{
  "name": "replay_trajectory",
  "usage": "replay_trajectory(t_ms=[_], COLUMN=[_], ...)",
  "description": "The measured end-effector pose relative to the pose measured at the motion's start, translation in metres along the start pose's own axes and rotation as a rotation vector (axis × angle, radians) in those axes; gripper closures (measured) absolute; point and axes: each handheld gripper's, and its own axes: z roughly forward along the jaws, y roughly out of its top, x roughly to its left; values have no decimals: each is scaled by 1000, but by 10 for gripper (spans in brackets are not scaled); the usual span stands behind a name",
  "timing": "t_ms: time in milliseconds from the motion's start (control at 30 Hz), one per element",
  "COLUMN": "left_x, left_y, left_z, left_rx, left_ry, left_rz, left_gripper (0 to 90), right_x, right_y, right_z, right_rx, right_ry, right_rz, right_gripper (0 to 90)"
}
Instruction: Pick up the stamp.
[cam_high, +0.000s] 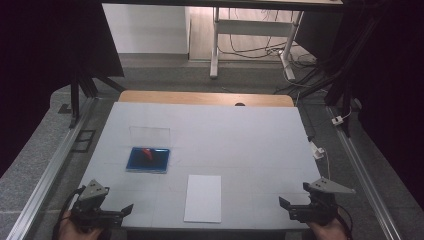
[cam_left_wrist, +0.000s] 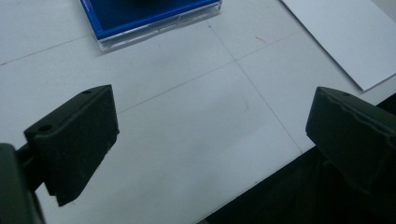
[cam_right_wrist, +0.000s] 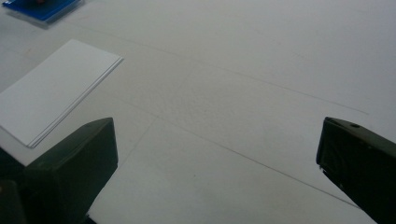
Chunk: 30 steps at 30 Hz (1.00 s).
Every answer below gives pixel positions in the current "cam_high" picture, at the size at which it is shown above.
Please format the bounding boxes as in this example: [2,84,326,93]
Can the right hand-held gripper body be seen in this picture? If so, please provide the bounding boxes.
[288,177,357,225]

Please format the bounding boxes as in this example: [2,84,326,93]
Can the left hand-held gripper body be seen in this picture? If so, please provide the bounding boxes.
[69,179,125,230]

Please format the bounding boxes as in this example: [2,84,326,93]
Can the blue case with clear lid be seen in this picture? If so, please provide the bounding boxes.
[125,125,172,175]

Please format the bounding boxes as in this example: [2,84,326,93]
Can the person's right hand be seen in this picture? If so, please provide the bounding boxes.
[306,215,350,240]

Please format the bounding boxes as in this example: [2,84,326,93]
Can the person's left hand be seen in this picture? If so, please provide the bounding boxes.
[57,211,105,240]

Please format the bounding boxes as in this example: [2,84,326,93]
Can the white paper sheet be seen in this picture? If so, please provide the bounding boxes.
[183,174,223,224]

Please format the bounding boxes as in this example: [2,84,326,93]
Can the white table cover board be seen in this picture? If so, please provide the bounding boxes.
[63,101,322,231]

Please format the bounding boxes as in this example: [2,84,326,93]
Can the black stand legs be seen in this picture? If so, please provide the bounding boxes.
[273,64,355,138]
[67,71,127,130]

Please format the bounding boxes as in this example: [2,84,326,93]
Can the wooden table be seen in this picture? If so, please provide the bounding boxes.
[118,89,295,108]

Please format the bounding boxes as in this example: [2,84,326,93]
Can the black curtain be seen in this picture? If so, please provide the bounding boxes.
[0,0,125,178]
[295,0,424,211]

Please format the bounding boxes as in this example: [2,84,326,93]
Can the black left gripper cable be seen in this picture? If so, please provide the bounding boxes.
[52,185,87,240]

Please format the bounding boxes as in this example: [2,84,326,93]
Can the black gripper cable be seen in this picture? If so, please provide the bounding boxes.
[335,205,354,240]
[52,185,87,240]

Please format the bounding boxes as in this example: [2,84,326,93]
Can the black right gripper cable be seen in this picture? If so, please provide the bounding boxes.
[335,205,354,240]

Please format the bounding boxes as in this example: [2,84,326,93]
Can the aluminium floor rail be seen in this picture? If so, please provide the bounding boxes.
[5,96,98,240]
[325,105,403,240]

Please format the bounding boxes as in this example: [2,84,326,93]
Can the white adapter with cable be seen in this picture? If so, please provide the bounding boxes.
[310,141,332,181]

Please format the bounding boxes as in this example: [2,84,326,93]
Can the tangle of black floor cables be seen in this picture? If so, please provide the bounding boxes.
[218,9,318,68]

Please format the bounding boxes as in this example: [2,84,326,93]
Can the white desk frame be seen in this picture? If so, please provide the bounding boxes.
[209,6,305,81]

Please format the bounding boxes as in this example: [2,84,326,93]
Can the white wall panel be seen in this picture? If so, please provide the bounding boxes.
[101,3,192,55]

